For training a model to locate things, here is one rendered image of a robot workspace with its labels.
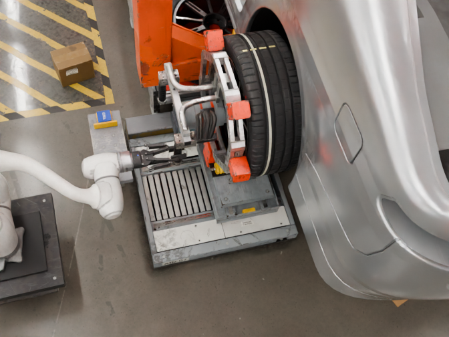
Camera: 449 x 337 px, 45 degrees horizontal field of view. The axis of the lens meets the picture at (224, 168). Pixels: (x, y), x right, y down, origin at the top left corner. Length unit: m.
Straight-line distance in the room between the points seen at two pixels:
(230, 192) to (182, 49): 0.81
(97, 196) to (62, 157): 1.17
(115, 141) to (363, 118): 1.54
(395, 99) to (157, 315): 1.83
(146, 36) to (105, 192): 0.82
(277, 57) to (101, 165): 0.86
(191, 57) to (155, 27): 0.34
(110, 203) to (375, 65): 1.17
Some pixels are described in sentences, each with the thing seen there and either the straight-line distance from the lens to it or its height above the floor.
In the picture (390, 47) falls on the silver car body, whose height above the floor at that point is 1.73.
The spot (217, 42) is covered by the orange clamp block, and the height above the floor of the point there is 1.09.
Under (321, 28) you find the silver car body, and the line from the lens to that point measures 1.91.
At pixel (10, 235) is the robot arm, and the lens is 2.68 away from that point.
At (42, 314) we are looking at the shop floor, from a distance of 3.07.
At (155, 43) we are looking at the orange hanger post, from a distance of 2.73.
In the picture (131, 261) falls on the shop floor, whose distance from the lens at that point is 3.09.
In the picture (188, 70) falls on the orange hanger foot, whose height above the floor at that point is 0.62.
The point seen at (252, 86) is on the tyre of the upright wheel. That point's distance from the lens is 2.23.
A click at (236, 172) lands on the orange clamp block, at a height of 0.88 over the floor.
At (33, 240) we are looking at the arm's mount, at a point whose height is 0.31.
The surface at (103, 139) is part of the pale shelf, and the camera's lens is 2.90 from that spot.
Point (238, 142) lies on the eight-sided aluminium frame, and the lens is 2.29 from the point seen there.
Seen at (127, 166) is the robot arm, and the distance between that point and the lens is 2.35.
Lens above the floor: 2.92
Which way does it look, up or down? 61 degrees down
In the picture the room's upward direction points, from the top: 12 degrees clockwise
